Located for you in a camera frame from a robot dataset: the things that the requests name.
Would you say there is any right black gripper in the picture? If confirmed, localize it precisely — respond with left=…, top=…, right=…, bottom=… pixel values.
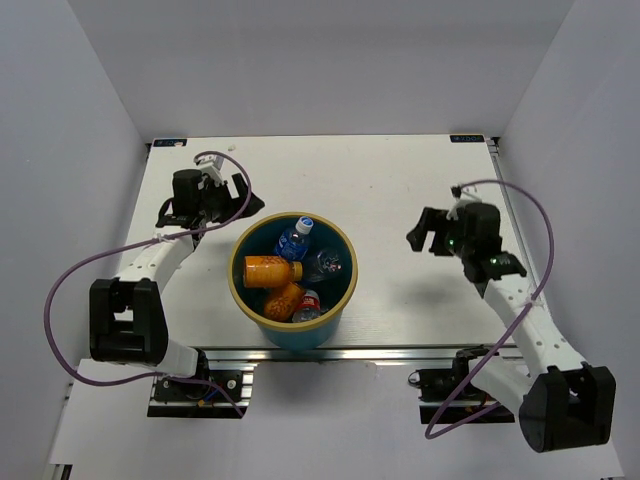
left=406, top=208, right=473, bottom=261

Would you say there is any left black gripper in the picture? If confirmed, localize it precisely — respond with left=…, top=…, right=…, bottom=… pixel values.
left=197, top=174, right=264, bottom=224

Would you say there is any blue label bottle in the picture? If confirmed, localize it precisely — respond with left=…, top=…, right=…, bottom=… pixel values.
left=302, top=248, right=343, bottom=283
left=274, top=216, right=314, bottom=261

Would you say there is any orange plastic bottle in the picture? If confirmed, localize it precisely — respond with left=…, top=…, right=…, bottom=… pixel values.
left=263, top=283, right=306, bottom=323
left=243, top=256, right=303, bottom=289

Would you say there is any red label water bottle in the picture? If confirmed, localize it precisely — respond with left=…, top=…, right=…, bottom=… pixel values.
left=291, top=289, right=322, bottom=323

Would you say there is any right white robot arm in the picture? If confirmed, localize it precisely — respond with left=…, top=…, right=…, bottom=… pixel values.
left=407, top=200, right=616, bottom=452

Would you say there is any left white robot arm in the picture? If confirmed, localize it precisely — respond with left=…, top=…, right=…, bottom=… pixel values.
left=89, top=166, right=264, bottom=399

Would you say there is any teal bin with yellow rim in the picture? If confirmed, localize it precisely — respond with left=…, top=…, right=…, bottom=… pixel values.
left=227, top=211, right=358, bottom=351

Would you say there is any right blue table sticker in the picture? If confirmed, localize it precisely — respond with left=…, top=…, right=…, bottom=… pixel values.
left=449, top=134, right=485, bottom=143

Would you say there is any blue table sticker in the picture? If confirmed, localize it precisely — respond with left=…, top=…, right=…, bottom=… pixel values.
left=152, top=138, right=187, bottom=148
left=449, top=134, right=485, bottom=143

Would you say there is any left blue table sticker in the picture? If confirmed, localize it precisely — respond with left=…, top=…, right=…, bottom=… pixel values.
left=152, top=138, right=187, bottom=148

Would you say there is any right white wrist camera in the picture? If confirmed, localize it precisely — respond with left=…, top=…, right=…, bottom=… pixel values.
left=446, top=185, right=482, bottom=220

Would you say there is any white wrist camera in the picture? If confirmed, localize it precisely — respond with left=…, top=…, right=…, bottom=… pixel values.
left=193, top=151, right=224, bottom=184
left=446, top=185, right=482, bottom=220

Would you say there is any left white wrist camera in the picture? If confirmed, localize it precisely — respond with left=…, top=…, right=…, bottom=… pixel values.
left=193, top=151, right=224, bottom=184

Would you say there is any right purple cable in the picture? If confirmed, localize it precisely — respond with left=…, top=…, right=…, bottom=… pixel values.
left=424, top=179, right=556, bottom=440

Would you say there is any purple cable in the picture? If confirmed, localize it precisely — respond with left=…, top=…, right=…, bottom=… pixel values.
left=44, top=151, right=254, bottom=417
left=424, top=179, right=556, bottom=440

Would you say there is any aluminium table frame rail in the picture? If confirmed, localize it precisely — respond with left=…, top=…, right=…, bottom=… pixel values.
left=199, top=342, right=526, bottom=363

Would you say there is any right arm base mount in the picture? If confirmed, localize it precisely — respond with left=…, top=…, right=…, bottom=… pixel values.
left=407, top=346, right=515, bottom=425

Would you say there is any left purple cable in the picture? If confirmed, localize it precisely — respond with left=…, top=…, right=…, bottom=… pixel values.
left=44, top=151, right=254, bottom=417

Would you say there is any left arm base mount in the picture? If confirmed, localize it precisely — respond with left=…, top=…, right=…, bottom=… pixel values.
left=147, top=361, right=255, bottom=419

